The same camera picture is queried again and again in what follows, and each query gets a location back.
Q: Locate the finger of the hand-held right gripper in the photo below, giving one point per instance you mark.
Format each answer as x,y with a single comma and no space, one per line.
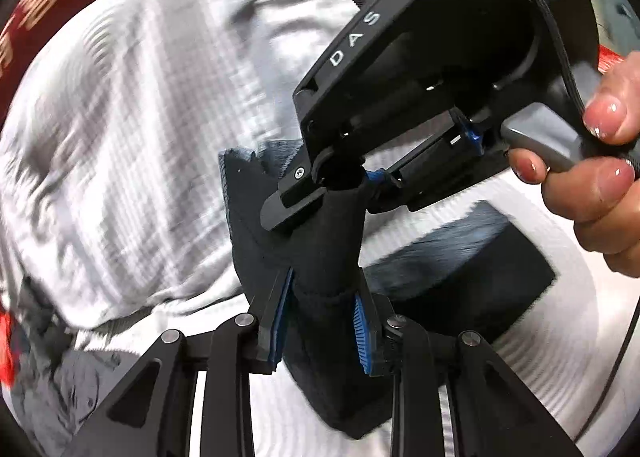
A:
287,207
430,172

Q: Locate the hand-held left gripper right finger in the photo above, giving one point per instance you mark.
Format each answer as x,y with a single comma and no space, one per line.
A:
361,332

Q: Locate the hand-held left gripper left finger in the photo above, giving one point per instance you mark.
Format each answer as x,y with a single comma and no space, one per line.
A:
281,322

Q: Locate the black pants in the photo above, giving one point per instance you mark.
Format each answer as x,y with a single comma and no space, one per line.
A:
325,257

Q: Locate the person's right hand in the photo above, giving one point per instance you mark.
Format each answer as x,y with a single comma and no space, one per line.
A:
600,197

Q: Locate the grey striped duvet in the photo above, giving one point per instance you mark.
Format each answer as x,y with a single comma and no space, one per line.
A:
150,137

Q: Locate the grey wool coat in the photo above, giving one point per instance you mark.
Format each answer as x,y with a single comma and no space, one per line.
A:
65,387

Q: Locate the dark red patterned cloth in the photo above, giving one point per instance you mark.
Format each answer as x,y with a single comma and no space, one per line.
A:
60,2

